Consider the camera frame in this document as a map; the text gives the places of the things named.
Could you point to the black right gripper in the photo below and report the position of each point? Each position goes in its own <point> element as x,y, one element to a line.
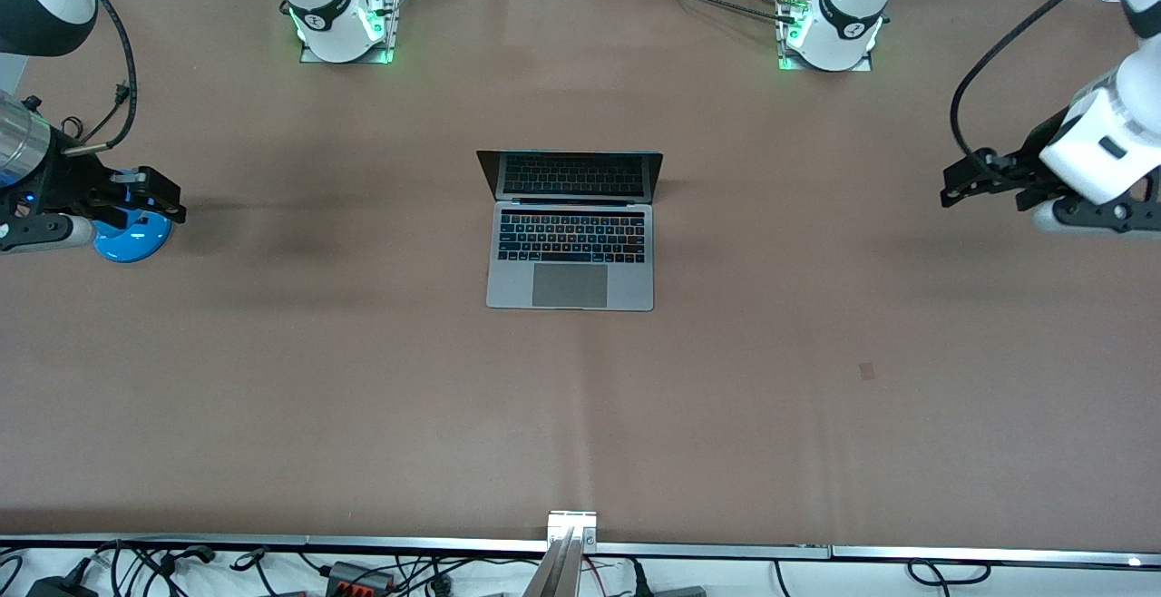
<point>65,178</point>

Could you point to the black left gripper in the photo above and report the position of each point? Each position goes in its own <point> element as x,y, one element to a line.
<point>1028,159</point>

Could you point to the grey laptop computer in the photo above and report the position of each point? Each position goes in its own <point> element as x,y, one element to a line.
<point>570,287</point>

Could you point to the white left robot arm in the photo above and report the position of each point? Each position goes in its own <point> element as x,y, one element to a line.
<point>843,7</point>

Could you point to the blue desk lamp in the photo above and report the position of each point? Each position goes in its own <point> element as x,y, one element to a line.
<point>136,241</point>

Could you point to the black power adapter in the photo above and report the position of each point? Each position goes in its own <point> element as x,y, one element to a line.
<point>59,588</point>

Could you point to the black box with orange connectors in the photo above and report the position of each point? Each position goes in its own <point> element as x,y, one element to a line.
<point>358,576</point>

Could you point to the brown table mat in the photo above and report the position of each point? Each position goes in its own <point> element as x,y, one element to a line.
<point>580,415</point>

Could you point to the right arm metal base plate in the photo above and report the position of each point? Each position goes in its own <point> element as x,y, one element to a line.
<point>392,7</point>

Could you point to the aluminium table edge rail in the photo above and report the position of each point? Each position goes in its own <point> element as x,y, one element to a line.
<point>272,543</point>

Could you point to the aluminium camera mount beam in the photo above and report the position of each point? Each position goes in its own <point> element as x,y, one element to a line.
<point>567,552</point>

